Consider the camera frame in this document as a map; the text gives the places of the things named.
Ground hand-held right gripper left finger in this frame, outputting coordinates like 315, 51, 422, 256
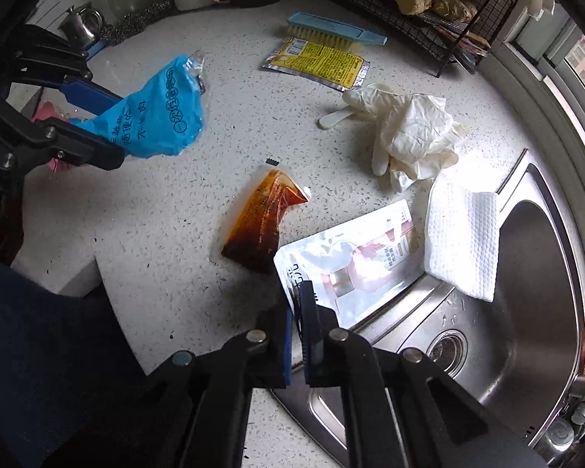
78, 302, 294, 468

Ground brown sauce packet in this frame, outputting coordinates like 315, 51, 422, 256
209, 156, 312, 275

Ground steel faucet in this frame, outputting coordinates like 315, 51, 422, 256
534, 373, 585, 455

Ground crumpled white rubber gloves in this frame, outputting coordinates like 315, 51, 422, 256
342, 83, 467, 192

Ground white plastic spoon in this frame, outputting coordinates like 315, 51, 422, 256
320, 108, 359, 131

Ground stainless steel sink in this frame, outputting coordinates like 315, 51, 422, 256
268, 149, 585, 468

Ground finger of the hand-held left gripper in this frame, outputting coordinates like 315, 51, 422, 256
0, 100, 126, 172
10, 24, 124, 118

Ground small metal pot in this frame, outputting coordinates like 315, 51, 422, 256
60, 3, 103, 52

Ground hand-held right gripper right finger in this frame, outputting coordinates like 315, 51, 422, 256
300, 280, 547, 468

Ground blue and pink plastic bag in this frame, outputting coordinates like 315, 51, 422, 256
32, 53, 209, 174

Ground person's leg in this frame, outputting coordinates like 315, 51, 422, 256
0, 258, 153, 468

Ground steel wool scrubber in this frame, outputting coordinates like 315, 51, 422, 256
99, 0, 174, 43

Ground yellow printed packet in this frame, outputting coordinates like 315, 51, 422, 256
260, 36, 372, 92

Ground black wire rack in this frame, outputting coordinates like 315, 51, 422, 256
292, 0, 528, 80

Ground blue scrubbing brush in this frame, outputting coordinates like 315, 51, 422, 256
286, 12, 389, 46

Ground white paper towel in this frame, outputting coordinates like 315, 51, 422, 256
422, 175, 501, 302

